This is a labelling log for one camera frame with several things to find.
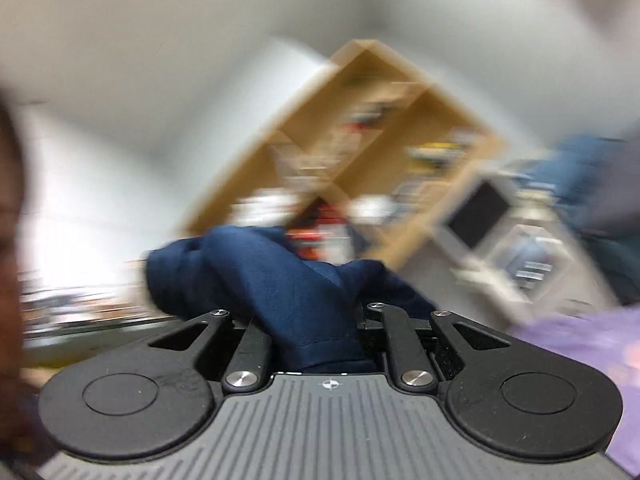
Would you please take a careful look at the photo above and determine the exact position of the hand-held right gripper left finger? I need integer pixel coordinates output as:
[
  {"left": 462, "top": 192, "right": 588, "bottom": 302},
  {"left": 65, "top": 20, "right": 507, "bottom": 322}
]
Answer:
[{"left": 149, "top": 309, "right": 274, "bottom": 394}]

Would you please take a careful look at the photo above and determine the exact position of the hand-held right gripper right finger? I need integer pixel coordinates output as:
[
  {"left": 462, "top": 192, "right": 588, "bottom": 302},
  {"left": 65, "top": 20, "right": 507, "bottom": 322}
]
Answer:
[{"left": 355, "top": 303, "right": 512, "bottom": 394}]

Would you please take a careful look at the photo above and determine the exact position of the navy blue jacket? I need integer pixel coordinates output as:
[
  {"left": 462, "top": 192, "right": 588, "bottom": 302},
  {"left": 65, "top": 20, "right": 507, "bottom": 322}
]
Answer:
[{"left": 145, "top": 225, "right": 438, "bottom": 375}]

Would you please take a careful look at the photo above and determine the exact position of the computer monitor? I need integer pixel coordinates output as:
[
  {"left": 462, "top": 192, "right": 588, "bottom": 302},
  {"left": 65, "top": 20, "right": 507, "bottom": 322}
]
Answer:
[{"left": 434, "top": 170, "right": 577, "bottom": 322}]

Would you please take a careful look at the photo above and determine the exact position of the purple floral blanket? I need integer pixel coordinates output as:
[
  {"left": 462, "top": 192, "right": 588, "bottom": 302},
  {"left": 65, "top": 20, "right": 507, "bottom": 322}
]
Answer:
[{"left": 509, "top": 304, "right": 640, "bottom": 480}]

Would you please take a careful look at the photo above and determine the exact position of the wooden shelf unit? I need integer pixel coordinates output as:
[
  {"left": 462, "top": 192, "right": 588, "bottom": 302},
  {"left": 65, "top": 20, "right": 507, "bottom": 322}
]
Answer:
[{"left": 180, "top": 39, "right": 509, "bottom": 272}]

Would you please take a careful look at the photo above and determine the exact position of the blue cloth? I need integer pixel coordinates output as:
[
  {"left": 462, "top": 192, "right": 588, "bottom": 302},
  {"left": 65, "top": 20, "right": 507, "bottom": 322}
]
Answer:
[{"left": 529, "top": 132, "right": 640, "bottom": 307}]

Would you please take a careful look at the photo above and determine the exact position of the dark brown blurred object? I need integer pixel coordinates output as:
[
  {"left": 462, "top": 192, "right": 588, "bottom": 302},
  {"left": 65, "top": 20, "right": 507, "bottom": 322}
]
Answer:
[{"left": 0, "top": 87, "right": 32, "bottom": 461}]

